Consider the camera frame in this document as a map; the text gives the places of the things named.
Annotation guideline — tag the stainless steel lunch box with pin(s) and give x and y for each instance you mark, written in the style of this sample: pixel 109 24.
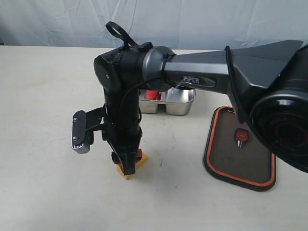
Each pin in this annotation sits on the stainless steel lunch box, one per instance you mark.
pixel 176 102

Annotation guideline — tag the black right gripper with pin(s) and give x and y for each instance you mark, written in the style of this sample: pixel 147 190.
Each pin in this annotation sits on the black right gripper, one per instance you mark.
pixel 123 133

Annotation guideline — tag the red toy sausage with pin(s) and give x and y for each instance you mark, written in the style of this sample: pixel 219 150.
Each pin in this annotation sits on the red toy sausage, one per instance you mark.
pixel 152 95

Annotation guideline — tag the dark lid with orange seal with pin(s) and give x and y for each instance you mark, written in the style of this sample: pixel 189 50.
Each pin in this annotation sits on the dark lid with orange seal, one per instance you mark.
pixel 234 155

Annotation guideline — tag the blue-grey backdrop cloth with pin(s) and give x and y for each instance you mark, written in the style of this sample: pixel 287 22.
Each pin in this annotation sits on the blue-grey backdrop cloth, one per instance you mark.
pixel 178 24

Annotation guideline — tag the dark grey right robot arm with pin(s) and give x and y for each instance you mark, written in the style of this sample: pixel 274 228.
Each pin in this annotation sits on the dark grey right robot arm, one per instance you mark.
pixel 267 86

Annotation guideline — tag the yellow toy cheese wedge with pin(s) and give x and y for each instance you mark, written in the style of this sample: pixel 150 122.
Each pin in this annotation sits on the yellow toy cheese wedge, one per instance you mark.
pixel 144 158

